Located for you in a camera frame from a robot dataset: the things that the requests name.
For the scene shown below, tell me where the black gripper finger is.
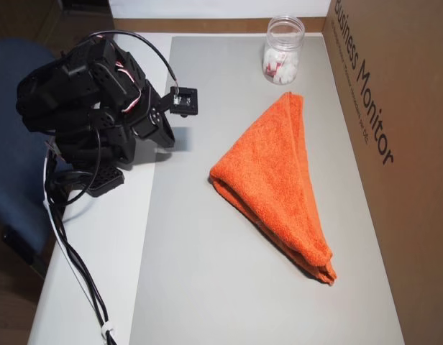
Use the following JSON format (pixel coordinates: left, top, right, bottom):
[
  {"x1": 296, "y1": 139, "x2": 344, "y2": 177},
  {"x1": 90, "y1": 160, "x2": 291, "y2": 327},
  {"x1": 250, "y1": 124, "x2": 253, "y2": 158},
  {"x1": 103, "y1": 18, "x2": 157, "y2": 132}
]
[{"x1": 144, "y1": 121, "x2": 176, "y2": 149}]

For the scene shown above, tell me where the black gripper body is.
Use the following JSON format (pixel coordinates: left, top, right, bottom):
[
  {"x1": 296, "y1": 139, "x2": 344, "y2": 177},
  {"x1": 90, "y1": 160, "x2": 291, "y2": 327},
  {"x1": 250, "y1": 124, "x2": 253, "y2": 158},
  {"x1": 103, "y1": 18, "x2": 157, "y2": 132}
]
[{"x1": 129, "y1": 80, "x2": 165, "y2": 139}]

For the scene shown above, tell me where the orange terry towel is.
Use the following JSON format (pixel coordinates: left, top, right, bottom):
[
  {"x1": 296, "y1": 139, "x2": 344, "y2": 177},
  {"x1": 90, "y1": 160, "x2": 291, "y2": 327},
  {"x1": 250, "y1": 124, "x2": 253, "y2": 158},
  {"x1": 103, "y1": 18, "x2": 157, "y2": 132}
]
[{"x1": 209, "y1": 91, "x2": 339, "y2": 286}]

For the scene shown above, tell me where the brown back panel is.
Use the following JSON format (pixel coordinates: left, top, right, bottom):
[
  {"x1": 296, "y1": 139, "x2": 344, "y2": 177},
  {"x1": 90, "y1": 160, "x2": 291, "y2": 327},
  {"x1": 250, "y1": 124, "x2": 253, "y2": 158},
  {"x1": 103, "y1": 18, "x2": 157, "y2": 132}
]
[{"x1": 111, "y1": 16, "x2": 332, "y2": 36}]

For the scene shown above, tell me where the red white paper packet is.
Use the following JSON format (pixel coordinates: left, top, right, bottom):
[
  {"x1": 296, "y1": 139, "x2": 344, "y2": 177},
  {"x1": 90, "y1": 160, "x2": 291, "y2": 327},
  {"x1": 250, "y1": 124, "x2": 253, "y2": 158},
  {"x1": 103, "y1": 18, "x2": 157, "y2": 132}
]
[{"x1": 264, "y1": 59, "x2": 286, "y2": 78}]

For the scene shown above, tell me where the blue office chair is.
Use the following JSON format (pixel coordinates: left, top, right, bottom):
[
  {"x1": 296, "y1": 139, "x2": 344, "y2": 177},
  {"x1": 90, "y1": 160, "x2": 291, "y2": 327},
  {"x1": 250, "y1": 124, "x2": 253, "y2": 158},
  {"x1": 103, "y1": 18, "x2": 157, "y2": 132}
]
[{"x1": 0, "y1": 37, "x2": 70, "y2": 277}]

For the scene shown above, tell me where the clear plastic jar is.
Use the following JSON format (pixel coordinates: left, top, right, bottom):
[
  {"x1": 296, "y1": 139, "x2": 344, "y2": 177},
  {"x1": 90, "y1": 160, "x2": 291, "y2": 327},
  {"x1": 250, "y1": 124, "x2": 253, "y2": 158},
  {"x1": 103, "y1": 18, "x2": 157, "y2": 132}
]
[{"x1": 261, "y1": 14, "x2": 305, "y2": 86}]

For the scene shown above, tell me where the grey table mat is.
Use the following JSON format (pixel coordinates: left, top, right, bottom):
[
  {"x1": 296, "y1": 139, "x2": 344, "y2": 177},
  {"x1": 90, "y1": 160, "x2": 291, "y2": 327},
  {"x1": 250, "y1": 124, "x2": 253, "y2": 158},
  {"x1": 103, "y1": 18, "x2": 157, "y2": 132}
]
[{"x1": 129, "y1": 34, "x2": 406, "y2": 345}]

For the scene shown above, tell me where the cardboard monitor box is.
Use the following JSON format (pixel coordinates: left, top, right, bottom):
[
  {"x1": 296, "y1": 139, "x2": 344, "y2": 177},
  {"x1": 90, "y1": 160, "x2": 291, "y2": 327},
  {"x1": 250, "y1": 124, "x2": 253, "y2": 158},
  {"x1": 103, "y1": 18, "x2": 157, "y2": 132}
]
[{"x1": 324, "y1": 0, "x2": 443, "y2": 345}]

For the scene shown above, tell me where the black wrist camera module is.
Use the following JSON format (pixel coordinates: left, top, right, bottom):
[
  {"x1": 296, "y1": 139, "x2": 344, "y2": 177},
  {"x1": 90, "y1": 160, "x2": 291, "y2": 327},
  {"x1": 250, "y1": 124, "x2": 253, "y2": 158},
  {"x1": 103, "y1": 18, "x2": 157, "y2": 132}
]
[{"x1": 157, "y1": 86, "x2": 199, "y2": 119}]

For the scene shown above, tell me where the white cable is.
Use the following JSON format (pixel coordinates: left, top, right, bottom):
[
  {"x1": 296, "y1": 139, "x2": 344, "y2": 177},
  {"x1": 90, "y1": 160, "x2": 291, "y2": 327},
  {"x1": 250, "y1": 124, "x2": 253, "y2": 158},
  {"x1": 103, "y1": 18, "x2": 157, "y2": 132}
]
[{"x1": 43, "y1": 143, "x2": 111, "y2": 335}]

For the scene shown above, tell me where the black cable bundle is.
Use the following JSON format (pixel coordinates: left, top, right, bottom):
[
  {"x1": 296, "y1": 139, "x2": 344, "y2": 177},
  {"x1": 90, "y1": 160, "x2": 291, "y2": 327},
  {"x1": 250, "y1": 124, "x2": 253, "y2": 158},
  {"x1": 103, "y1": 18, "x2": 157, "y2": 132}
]
[{"x1": 43, "y1": 157, "x2": 118, "y2": 345}]

